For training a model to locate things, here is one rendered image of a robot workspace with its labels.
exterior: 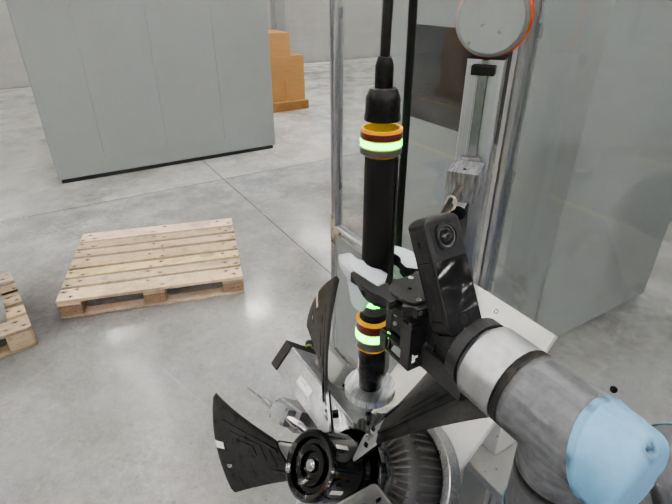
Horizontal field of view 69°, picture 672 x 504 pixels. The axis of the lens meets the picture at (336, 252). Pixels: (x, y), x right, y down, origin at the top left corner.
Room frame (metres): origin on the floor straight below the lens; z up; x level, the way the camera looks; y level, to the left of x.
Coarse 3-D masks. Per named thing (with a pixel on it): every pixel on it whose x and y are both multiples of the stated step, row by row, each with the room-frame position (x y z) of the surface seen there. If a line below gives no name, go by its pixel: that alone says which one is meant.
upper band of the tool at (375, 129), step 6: (366, 126) 0.51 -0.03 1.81; (372, 126) 0.51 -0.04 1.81; (378, 126) 0.52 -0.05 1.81; (384, 126) 0.51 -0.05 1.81; (390, 126) 0.51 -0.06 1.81; (396, 126) 0.51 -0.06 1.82; (402, 126) 0.50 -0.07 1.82; (366, 132) 0.48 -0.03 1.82; (372, 132) 0.48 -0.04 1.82; (378, 132) 0.47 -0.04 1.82; (384, 132) 0.47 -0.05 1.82; (390, 132) 0.47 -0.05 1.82; (396, 132) 0.48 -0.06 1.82; (372, 150) 0.48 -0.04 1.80; (378, 150) 0.47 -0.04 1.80; (384, 150) 0.47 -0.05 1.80; (390, 150) 0.47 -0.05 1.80; (366, 156) 0.48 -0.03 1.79; (396, 156) 0.48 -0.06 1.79
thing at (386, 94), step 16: (384, 64) 0.49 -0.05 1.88; (384, 80) 0.49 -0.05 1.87; (368, 96) 0.49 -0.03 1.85; (384, 96) 0.48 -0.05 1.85; (400, 96) 0.49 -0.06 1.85; (368, 112) 0.48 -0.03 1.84; (384, 112) 0.48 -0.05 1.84; (384, 352) 0.49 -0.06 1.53; (368, 368) 0.48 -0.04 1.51; (368, 384) 0.48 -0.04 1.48
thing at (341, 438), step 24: (312, 432) 0.59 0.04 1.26; (336, 432) 0.61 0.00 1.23; (360, 432) 0.63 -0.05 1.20; (288, 456) 0.58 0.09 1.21; (312, 456) 0.56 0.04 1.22; (336, 456) 0.54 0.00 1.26; (384, 456) 0.59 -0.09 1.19; (288, 480) 0.55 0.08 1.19; (312, 480) 0.53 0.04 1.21; (336, 480) 0.51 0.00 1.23; (360, 480) 0.54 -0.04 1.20; (384, 480) 0.56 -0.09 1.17
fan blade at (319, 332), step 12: (336, 276) 0.82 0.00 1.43; (324, 288) 0.85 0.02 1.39; (336, 288) 0.80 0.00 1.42; (324, 300) 0.82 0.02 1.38; (324, 312) 0.79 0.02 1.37; (312, 324) 0.87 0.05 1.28; (324, 324) 0.77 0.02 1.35; (312, 336) 0.86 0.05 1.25; (324, 336) 0.75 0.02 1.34; (324, 348) 0.73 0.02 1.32; (324, 360) 0.71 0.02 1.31; (324, 372) 0.69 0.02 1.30; (324, 384) 0.68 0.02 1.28; (324, 396) 0.68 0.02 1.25
